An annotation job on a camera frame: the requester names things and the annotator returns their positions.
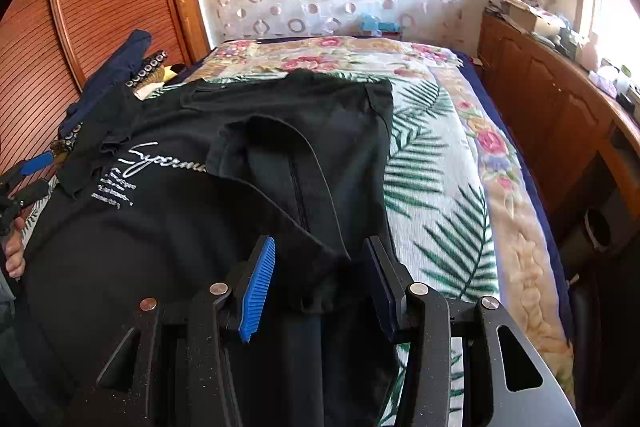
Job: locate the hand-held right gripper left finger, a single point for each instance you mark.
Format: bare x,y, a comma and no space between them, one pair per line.
257,289

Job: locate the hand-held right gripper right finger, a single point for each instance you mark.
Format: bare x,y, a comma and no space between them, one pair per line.
381,292

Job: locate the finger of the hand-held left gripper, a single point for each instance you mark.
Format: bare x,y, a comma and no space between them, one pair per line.
32,194
37,162

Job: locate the black t-shirt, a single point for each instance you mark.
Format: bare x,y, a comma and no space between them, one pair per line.
165,247

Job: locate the person's left hand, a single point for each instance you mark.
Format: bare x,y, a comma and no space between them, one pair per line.
14,252

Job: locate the navy folded cloth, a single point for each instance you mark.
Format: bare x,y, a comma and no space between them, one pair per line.
107,77

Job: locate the cream folded quilt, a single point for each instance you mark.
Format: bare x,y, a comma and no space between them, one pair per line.
150,89

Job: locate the dark circle-patterned quilt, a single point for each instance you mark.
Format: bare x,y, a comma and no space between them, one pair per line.
147,67

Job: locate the wooden wardrobe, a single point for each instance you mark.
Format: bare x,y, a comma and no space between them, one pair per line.
90,7

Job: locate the yellow folded cloth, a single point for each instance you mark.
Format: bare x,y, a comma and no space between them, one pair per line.
175,73

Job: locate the navy bed sheet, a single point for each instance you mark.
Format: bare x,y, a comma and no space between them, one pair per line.
537,202

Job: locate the dark round container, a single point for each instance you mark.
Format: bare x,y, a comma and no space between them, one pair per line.
597,229

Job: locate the floral blanket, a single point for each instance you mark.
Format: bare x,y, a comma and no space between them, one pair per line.
320,52

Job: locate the wooden cabinet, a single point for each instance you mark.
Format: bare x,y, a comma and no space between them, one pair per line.
550,97

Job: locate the teal box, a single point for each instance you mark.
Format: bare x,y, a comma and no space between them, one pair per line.
380,27

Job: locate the cardboard box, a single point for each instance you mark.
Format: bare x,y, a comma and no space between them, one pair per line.
520,14

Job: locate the white jug on cabinet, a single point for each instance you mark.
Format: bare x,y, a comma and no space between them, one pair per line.
590,54

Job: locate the window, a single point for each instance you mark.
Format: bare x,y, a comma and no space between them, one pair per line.
610,7

